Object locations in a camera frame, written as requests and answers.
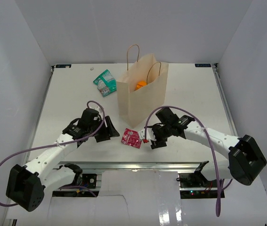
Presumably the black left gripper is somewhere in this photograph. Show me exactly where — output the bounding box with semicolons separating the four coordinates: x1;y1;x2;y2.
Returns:
88;116;120;143

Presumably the red snack packet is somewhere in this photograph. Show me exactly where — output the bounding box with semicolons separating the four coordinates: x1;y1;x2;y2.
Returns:
121;128;142;149

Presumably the orange gummy snack bag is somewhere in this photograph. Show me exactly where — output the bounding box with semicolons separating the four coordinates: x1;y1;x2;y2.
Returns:
135;81;147;91

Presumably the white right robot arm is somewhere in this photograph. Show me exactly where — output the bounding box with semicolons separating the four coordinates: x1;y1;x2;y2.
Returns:
143;106;267;188

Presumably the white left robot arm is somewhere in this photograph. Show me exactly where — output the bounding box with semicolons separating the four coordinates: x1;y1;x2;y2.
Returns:
6;108;120;212

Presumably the beige paper bag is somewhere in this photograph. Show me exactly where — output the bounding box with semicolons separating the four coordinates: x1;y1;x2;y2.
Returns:
116;53;169;128

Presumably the teal snack packet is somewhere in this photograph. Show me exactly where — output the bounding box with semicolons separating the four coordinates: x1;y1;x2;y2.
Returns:
93;69;117;97

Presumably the left XDOF label sticker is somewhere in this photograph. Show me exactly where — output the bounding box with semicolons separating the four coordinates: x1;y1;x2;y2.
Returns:
55;64;72;68

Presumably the xdof label sticker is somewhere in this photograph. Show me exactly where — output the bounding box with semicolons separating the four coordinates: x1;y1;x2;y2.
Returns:
55;64;72;68
194;64;211;68

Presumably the right XDOF label sticker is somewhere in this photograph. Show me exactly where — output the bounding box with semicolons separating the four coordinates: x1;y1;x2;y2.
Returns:
194;64;211;68

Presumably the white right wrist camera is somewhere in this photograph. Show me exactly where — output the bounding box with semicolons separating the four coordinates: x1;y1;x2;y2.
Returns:
138;128;156;143

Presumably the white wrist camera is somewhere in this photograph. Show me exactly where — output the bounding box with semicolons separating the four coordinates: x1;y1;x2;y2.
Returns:
92;106;103;121
138;128;156;143

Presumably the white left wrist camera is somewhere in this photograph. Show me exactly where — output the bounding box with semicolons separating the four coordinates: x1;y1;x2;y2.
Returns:
92;106;103;121

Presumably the aluminium front frame rail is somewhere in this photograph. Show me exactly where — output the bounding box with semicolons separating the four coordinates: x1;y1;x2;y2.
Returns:
57;161;209;171

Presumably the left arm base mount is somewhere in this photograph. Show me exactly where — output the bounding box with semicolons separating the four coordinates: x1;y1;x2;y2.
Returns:
52;174;99;198

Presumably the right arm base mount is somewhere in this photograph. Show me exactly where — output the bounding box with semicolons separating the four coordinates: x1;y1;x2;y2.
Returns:
176;161;218;200

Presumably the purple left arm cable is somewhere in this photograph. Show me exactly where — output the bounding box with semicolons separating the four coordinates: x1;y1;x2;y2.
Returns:
0;100;105;208

